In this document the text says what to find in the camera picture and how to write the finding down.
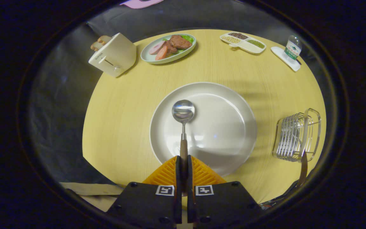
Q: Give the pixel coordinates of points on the brown bread slice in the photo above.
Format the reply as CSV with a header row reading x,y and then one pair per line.
x,y
104,39
95,46

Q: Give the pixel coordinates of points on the white divided dish with grains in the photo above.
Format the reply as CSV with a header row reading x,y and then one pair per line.
x,y
249,47

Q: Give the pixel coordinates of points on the large white plate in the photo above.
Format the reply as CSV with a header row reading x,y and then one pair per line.
x,y
221,127

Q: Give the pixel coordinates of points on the brown meat piece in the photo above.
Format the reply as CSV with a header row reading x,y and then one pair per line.
x,y
179,42

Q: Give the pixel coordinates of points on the white coaster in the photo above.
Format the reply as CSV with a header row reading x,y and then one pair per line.
x,y
278,52

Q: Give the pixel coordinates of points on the pink sausage slice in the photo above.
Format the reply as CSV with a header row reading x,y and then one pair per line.
x,y
156,47
161,53

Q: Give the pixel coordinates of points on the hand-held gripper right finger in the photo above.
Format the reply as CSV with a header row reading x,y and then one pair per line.
x,y
189,173

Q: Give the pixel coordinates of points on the green plate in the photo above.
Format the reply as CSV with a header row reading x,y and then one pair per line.
x,y
148,57

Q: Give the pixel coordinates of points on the cream toaster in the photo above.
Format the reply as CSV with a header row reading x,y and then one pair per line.
x,y
116,54

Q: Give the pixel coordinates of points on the green lettuce leaf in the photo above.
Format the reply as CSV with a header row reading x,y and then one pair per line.
x,y
188,38

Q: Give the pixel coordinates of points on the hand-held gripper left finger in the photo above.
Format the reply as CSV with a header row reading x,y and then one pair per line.
x,y
178,171

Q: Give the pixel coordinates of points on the clear water bottle green cap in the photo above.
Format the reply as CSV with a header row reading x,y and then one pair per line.
x,y
292,51

